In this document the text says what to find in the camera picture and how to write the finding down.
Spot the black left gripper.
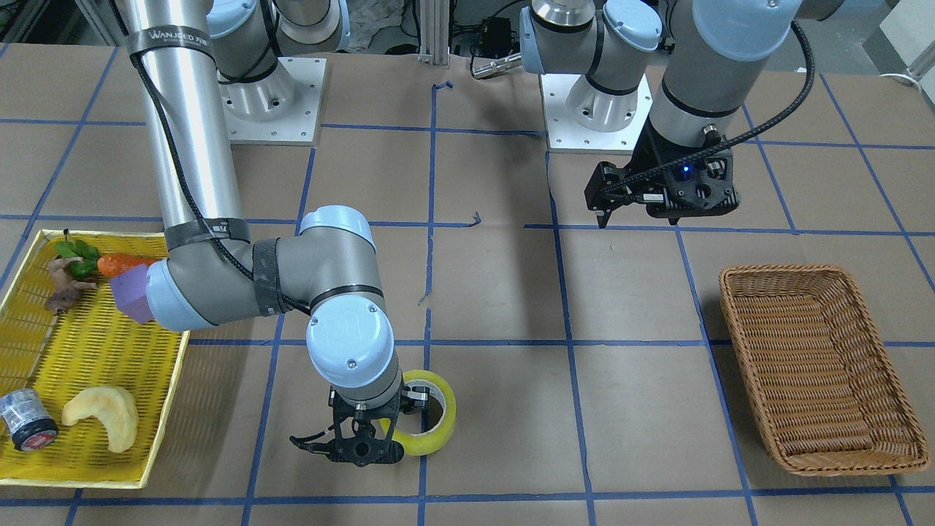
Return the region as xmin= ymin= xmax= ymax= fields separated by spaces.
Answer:
xmin=595 ymin=122 xmax=739 ymax=229

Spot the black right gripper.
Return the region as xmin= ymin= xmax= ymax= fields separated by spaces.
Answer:
xmin=289 ymin=385 xmax=430 ymax=468

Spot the yellow tape roll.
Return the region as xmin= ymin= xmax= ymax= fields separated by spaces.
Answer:
xmin=393 ymin=370 xmax=457 ymax=457

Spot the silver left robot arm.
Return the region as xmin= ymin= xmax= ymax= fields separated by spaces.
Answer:
xmin=520 ymin=1 xmax=815 ymax=229

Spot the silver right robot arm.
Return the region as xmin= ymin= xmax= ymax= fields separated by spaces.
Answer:
xmin=110 ymin=1 xmax=454 ymax=467

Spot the pale yellow croissant toy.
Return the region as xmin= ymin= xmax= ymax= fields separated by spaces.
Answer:
xmin=61 ymin=386 xmax=138 ymax=453

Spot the brown wicker basket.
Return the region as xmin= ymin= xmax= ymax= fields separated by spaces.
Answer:
xmin=719 ymin=264 xmax=932 ymax=477

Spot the purple block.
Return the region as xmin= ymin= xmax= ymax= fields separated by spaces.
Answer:
xmin=108 ymin=265 xmax=154 ymax=325

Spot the yellow plastic tray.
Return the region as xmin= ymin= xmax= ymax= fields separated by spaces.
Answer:
xmin=1 ymin=229 xmax=189 ymax=489

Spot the toy carrot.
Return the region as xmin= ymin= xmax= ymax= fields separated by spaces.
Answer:
xmin=96 ymin=253 xmax=159 ymax=278

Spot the small black-lidded jar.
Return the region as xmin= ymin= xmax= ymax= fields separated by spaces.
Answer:
xmin=1 ymin=387 xmax=59 ymax=451

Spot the brown toy figure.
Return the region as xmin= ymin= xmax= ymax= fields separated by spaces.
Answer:
xmin=45 ymin=256 xmax=98 ymax=314

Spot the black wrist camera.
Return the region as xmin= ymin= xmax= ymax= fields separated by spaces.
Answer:
xmin=584 ymin=162 xmax=633 ymax=214

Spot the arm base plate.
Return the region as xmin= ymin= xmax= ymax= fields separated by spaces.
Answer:
xmin=220 ymin=57 xmax=327 ymax=147
xmin=540 ymin=75 xmax=652 ymax=154

